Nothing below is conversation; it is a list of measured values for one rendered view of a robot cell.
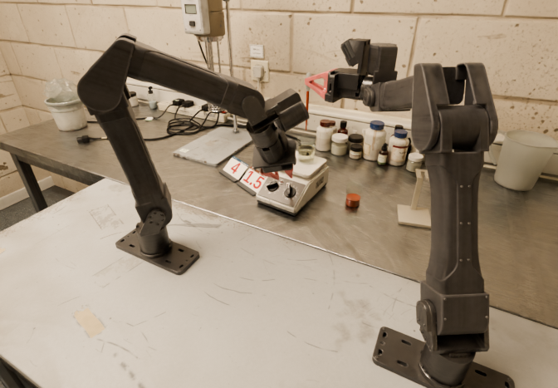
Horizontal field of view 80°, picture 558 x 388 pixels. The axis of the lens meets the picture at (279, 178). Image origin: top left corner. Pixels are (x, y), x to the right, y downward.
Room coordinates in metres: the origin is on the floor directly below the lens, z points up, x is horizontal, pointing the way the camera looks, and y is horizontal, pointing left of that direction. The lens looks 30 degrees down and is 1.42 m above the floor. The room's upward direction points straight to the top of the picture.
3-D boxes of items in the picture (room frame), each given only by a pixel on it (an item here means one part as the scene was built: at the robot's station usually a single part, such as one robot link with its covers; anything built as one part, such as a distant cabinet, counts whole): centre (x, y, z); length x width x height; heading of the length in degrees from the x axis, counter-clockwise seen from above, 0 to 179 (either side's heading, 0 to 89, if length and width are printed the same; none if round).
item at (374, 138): (1.07, -0.33, 0.96); 0.07 x 0.07 x 0.13
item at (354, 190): (0.77, -0.21, 0.93); 0.04 x 0.04 x 0.06
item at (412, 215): (0.71, -0.36, 0.96); 0.08 x 0.08 x 0.13; 75
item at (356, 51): (0.80, -0.17, 1.28); 0.07 x 0.06 x 0.11; 147
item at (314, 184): (0.83, -0.05, 0.94); 0.22 x 0.13 x 0.08; 147
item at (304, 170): (0.85, -0.06, 0.98); 0.12 x 0.12 x 0.01; 57
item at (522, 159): (0.90, -0.72, 0.97); 0.18 x 0.13 x 0.15; 30
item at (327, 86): (0.84, -0.11, 1.22); 0.09 x 0.07 x 0.07; 57
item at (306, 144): (0.86, -0.08, 1.02); 0.06 x 0.05 x 0.08; 138
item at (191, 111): (1.52, 0.41, 0.92); 0.40 x 0.06 x 0.04; 63
